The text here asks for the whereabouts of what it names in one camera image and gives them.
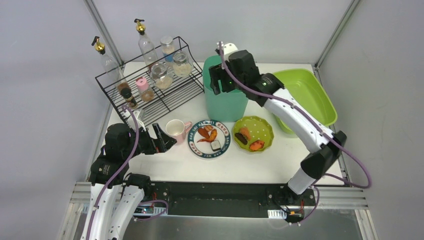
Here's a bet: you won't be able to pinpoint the teal plastic bin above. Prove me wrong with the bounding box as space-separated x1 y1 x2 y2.
202 55 248 122

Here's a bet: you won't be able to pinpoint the glass jar chrome rim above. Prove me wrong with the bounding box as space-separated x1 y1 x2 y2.
150 62 174 90
172 50 193 78

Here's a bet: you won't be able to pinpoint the pink lid spice jar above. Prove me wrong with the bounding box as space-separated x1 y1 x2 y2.
135 77 155 102

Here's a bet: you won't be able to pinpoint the green dotted small plate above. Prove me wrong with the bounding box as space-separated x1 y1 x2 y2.
232 115 274 153

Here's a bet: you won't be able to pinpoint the teal rimmed white plate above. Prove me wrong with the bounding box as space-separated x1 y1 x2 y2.
187 119 232 160

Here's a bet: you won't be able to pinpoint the black lid spice jar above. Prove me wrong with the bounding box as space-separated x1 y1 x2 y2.
120 88 138 110

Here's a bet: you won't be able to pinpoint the black wire rack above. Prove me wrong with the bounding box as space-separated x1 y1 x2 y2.
95 36 205 125

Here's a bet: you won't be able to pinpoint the silver lid blue shaker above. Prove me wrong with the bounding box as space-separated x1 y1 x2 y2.
160 36 175 64

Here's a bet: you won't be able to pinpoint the glass bottle brown contents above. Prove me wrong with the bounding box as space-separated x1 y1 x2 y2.
91 36 131 94

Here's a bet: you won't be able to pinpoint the glass bottle gold spout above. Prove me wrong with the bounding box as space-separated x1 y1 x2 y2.
134 18 159 72

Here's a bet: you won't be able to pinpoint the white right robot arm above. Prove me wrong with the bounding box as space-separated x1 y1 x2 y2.
209 47 347 196

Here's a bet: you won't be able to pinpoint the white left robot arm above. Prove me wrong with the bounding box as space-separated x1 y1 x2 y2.
80 123 177 240

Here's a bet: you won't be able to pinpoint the pink white mug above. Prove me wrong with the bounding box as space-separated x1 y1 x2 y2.
165 119 193 145

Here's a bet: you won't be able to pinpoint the orange fried cutlet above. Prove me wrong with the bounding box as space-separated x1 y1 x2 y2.
239 127 252 141

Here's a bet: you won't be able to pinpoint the orange chicken wing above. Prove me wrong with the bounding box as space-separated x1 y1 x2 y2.
197 129 218 143

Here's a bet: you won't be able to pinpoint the brown sausage piece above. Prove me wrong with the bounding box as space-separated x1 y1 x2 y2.
197 127 210 139

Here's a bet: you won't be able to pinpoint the dark sea cucumber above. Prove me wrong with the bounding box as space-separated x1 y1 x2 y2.
234 132 248 145

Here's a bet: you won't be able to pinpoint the white sushi roll piece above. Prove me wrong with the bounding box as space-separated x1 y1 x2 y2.
210 140 222 152

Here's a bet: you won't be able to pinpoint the orange fried nugget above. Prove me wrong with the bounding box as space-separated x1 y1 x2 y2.
249 140 265 152

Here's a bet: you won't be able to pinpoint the lime green plastic tub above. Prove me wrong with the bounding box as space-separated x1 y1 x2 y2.
273 68 338 127

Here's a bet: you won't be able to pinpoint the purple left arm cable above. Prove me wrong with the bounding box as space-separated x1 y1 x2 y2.
85 105 168 240

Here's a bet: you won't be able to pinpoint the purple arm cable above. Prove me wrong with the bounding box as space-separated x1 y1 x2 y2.
216 41 373 190
85 105 168 240

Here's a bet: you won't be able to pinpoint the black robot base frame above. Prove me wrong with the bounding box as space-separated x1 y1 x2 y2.
133 181 316 220

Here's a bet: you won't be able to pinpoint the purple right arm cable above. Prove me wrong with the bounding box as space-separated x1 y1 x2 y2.
216 41 373 190

